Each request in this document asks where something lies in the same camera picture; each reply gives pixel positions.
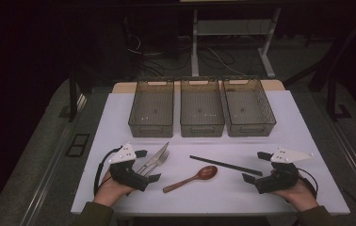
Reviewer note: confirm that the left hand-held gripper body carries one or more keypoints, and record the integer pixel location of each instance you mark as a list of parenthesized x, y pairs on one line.
[(126, 175)]

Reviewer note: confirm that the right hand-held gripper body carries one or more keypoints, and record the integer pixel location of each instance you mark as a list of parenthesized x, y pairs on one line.
[(279, 180)]

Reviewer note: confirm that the silver metal knife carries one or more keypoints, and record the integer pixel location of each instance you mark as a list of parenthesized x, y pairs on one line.
[(158, 153)]

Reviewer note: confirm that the silver metal fork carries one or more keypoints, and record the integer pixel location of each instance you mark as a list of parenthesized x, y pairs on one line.
[(162, 158)]

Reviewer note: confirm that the brown wooden spoon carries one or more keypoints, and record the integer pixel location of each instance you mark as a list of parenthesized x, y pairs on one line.
[(206, 173)]

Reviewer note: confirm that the clear brown plastic bin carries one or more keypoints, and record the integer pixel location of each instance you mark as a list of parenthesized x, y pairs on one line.
[(152, 108), (202, 108), (248, 108)]

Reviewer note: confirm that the person's left hand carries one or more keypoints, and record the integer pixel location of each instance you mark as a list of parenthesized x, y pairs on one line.
[(110, 191)]

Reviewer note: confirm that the person's right hand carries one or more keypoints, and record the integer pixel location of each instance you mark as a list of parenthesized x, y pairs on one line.
[(300, 196)]

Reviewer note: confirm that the black metal stand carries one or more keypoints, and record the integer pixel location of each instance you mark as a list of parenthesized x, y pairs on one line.
[(72, 94)]

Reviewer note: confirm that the dark angled metal stand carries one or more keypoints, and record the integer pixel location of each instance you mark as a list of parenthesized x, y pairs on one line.
[(331, 84)]

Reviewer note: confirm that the white metal stand frame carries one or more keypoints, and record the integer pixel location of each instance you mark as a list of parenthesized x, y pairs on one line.
[(195, 47)]

